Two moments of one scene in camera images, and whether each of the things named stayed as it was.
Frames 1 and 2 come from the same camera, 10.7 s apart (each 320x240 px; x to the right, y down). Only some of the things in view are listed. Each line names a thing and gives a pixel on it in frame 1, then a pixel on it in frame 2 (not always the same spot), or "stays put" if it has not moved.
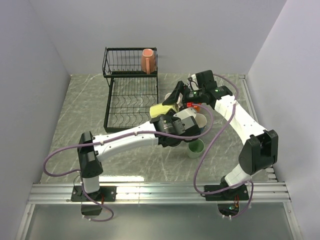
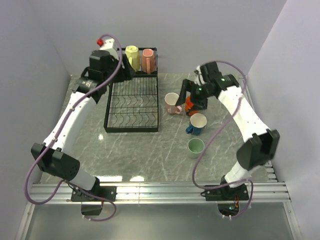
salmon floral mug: (148, 61) stays put
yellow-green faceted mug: (156, 110) -> (133, 54)
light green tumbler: (195, 148) stays put
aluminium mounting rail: (54, 193) stays put
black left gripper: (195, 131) -> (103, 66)
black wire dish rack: (132, 93) stays put
